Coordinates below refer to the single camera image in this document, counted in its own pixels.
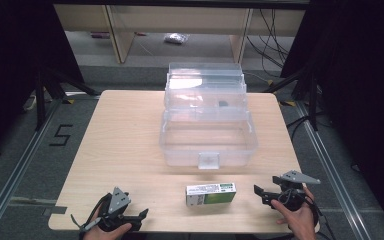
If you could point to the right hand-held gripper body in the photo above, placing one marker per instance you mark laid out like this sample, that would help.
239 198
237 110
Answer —
291 195

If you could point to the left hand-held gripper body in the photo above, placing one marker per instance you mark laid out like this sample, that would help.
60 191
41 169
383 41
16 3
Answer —
116 201

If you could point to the green and white carton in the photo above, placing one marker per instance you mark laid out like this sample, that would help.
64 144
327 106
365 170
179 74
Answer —
213 195

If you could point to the clear plastic storage box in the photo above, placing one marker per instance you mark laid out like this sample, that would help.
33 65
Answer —
208 133

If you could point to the person's right hand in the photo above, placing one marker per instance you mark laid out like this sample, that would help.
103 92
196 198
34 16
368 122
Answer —
301 223

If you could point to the person's left hand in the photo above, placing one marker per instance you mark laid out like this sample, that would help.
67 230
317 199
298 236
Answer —
103 234

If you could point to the yellow tape piece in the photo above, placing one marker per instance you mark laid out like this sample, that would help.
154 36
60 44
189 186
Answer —
288 103

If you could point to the black metal stand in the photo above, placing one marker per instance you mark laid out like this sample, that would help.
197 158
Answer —
40 100
312 100

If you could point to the clear plastic bag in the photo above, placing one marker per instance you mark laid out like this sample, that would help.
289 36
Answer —
176 38

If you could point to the aluminium floor rail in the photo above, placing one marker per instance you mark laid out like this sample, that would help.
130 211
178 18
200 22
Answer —
333 173
16 166

